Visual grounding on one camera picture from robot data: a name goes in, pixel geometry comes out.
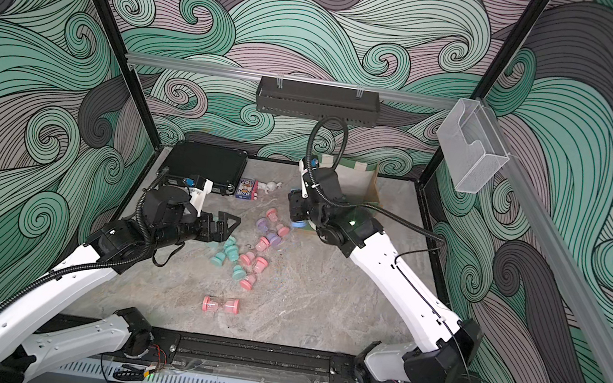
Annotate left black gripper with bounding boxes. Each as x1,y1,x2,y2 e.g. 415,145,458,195
149,203,240,263

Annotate blue hourglass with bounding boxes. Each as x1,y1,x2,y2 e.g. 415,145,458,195
291,221,309,230

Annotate purple hourglass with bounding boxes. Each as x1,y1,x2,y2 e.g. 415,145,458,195
256,218,282,246

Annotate pink hourglass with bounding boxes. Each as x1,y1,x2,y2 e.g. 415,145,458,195
238,252,270,291
255,236,271,253

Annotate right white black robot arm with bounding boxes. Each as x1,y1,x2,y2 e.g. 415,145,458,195
288,190,482,383

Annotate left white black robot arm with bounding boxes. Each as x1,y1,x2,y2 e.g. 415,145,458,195
0,183,241,383

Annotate teal hourglass far left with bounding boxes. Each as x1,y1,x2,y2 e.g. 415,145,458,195
223,236,236,249

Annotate teal hourglass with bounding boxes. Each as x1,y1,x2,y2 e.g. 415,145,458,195
209,245,240,267
223,236,236,249
232,263,248,281

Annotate teal hourglass middle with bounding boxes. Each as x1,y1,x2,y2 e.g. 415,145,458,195
209,245,240,267

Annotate pink hourglass nearest bag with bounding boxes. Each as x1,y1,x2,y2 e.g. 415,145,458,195
265,208,291,238

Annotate green jute Christmas canvas bag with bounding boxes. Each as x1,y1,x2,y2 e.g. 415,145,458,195
320,154,381,207

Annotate teal hourglass lower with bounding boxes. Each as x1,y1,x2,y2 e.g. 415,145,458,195
232,263,248,281

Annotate pink hourglass lying front alone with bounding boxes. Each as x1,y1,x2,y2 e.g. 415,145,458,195
201,295,241,315

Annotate white rabbit figurine pink base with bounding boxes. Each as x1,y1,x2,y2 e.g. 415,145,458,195
253,181,282,200

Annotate blue playing card box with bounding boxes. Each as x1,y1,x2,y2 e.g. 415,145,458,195
235,178,259,201

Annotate black hard carrying case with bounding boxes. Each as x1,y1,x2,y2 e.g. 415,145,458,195
159,140,249,196

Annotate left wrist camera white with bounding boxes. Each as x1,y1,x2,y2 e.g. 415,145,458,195
182,175,213,212

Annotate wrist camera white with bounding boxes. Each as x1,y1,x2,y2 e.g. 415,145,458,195
182,175,213,212
300,155,343,201

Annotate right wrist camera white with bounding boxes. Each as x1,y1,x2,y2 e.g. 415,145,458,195
300,155,343,201

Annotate black perforated wall tray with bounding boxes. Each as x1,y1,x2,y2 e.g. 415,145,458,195
255,76,381,127

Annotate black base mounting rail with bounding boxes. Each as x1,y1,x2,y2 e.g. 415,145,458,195
25,308,488,383

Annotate aluminium rail on back wall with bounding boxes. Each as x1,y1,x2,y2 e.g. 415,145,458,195
126,52,457,109

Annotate aluminium rail on wall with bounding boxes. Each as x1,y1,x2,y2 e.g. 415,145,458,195
126,52,457,109
482,104,613,383

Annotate clear acrylic wall bin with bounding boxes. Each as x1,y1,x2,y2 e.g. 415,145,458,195
437,98,509,194

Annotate aluminium rail on right wall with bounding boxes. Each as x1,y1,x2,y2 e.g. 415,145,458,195
482,104,613,383

